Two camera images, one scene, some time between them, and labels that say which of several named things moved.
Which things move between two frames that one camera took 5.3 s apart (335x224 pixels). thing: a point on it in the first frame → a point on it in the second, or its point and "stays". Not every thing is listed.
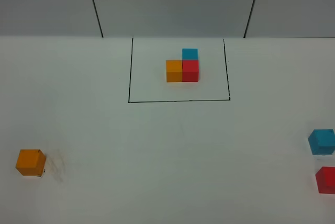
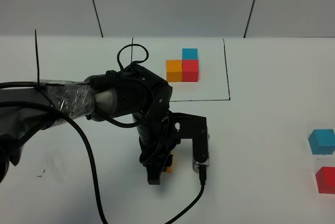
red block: [325, 179] stays
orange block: [31, 162] → [169, 168]
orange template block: [174, 70] stays
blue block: [322, 142] stays
